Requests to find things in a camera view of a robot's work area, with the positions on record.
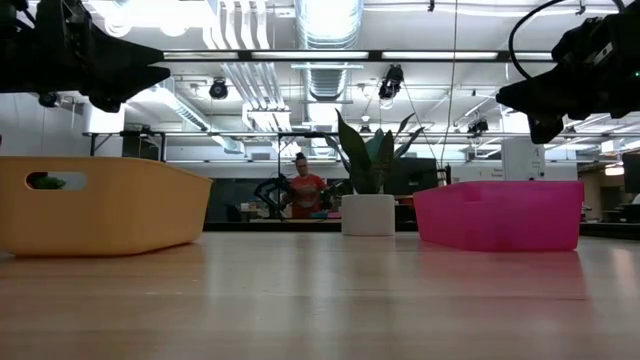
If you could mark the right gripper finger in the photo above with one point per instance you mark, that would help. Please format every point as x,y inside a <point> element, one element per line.
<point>544,127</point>
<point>535,97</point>

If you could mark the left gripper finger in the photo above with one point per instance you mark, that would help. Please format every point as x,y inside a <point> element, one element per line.
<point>130,56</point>
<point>120,85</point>

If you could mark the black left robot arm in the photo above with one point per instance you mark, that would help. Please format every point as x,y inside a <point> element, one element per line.
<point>15,60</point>

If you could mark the black background robot arm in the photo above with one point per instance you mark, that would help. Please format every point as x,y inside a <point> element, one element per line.
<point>340,187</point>
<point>270,190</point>

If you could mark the pink plastic bin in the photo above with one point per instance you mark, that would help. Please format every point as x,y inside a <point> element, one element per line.
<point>500,220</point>

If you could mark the yellow plastic bin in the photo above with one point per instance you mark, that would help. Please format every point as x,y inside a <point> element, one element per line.
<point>125,215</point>

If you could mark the white building column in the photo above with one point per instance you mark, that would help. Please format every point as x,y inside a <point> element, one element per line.
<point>520,160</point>

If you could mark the black monitor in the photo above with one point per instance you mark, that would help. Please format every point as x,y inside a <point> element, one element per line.
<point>415,175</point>
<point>631,172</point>

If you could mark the green plant in white pot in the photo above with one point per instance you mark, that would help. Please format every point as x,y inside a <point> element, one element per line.
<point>367,215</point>

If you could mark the person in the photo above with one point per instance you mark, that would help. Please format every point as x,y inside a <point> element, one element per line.
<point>306,192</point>

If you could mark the black hanging ceiling camera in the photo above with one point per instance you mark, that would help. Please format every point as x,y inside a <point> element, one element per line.
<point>477,126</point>
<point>391,82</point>
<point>50,100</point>
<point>218,89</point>

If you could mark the overhead frame bar with lights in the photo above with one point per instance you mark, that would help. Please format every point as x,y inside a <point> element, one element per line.
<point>375,55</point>

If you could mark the silver ceiling air duct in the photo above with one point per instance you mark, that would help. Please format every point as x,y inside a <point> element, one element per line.
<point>327,25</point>

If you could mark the black table frame rail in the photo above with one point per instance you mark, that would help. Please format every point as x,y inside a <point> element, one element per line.
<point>275,226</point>

